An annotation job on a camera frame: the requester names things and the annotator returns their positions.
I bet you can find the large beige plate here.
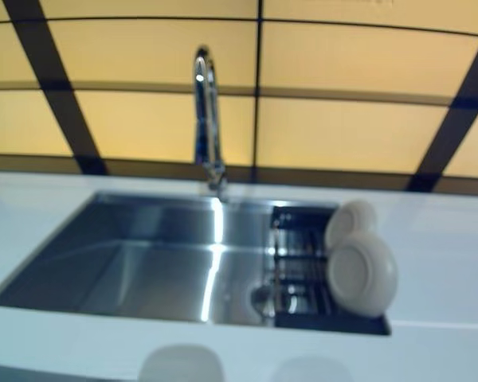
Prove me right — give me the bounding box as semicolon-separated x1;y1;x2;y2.
327;231;400;319

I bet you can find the chrome kitchen faucet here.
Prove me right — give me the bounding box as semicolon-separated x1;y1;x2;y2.
192;45;229;203

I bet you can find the black dish drying rack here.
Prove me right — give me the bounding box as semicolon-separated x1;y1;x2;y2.
269;204;394;336

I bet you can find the round steel sink drain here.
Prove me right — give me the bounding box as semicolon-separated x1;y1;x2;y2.
248;283;276;316

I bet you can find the small beige plate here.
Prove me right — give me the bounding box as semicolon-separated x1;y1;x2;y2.
323;198;378;248

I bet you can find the stainless steel sink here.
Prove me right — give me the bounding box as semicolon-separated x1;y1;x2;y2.
0;189;394;336

